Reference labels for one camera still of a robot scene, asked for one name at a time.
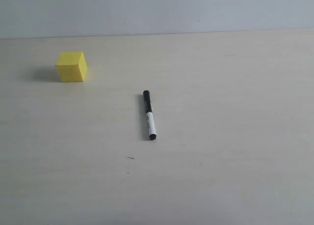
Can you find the black and white marker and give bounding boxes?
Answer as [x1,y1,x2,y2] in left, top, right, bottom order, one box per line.
[143,90,157,140]

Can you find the yellow cube block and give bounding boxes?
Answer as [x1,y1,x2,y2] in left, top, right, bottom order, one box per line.
[55,51,88,82]

